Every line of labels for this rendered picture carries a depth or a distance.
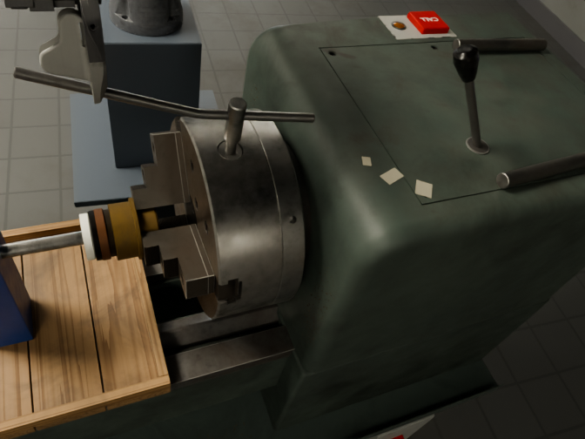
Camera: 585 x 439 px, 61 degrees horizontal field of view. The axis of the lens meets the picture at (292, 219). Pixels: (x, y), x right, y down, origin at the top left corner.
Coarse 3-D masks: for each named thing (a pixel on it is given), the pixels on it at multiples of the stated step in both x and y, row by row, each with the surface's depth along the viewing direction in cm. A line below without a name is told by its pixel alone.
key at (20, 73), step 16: (32, 80) 51; (48, 80) 52; (64, 80) 52; (112, 96) 55; (128, 96) 55; (144, 96) 56; (176, 112) 58; (192, 112) 59; (208, 112) 59; (224, 112) 60; (256, 112) 61; (272, 112) 62; (288, 112) 62; (304, 112) 63
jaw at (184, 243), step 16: (192, 224) 74; (144, 240) 70; (160, 240) 71; (176, 240) 71; (192, 240) 71; (144, 256) 73; (160, 256) 70; (176, 256) 69; (192, 256) 69; (176, 272) 71; (192, 272) 67; (208, 272) 68; (192, 288) 67; (208, 288) 69; (224, 288) 68
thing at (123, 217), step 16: (112, 208) 71; (128, 208) 71; (96, 224) 69; (112, 224) 69; (128, 224) 70; (144, 224) 72; (96, 240) 69; (112, 240) 70; (128, 240) 70; (96, 256) 70; (112, 256) 73; (128, 256) 72
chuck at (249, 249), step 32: (192, 128) 68; (224, 128) 69; (192, 160) 68; (224, 160) 65; (256, 160) 66; (192, 192) 72; (224, 192) 64; (256, 192) 65; (224, 224) 63; (256, 224) 65; (224, 256) 64; (256, 256) 66; (256, 288) 69
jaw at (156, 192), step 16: (160, 144) 71; (176, 144) 72; (160, 160) 72; (176, 160) 73; (144, 176) 74; (160, 176) 72; (176, 176) 73; (144, 192) 72; (160, 192) 73; (176, 192) 74; (144, 208) 72
